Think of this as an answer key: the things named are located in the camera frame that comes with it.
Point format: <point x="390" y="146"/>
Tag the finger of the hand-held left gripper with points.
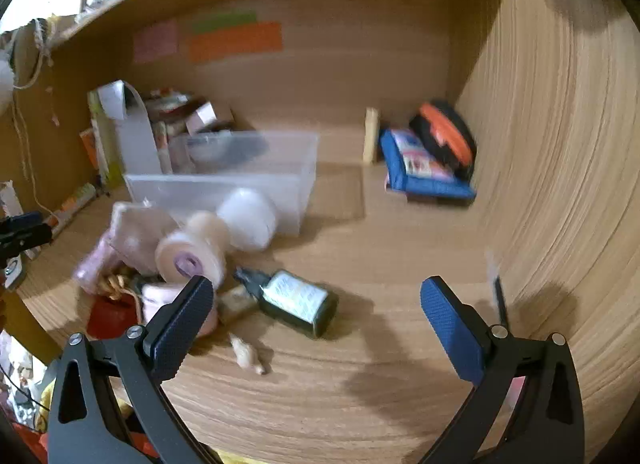
<point x="25" y="240"/>
<point x="22" y="221"/>

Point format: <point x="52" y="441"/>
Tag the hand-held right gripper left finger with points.
<point x="185" y="324"/>

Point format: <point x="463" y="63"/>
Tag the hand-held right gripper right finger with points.
<point x="447" y="324"/>

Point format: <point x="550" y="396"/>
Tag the beige spiral seashell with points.
<point x="248" y="355"/>

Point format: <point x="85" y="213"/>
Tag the clear jar with purple lid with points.
<point x="192" y="249"/>

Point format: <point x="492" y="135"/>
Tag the dark green bottle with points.
<point x="295" y="301"/>

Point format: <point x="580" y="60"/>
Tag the clear plastic storage box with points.
<point x="200" y="189"/>

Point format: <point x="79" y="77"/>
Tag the wooden desktop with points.
<point x="400" y="244"/>

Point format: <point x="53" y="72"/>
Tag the orange packet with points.
<point x="90" y="148"/>

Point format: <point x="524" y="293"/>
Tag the green carton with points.
<point x="107" y="148"/>

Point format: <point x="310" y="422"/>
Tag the white pompom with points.
<point x="5" y="78"/>

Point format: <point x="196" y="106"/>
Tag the blue patchwork pouch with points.
<point x="425" y="178"/>

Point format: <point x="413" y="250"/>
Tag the stack of books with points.
<point x="167" y="128"/>

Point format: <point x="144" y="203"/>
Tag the black case with orange zip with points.
<point x="445" y="138"/>

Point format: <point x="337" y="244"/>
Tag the cream bottle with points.
<point x="371" y="136"/>

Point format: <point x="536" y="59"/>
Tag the small white box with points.
<point x="201" y="116"/>

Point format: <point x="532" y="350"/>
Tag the pink sticky note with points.
<point x="155" y="41"/>

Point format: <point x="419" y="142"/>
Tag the orange sticky note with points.
<point x="235" y="43"/>

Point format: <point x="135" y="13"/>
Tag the green sticky note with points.
<point x="225" y="21"/>

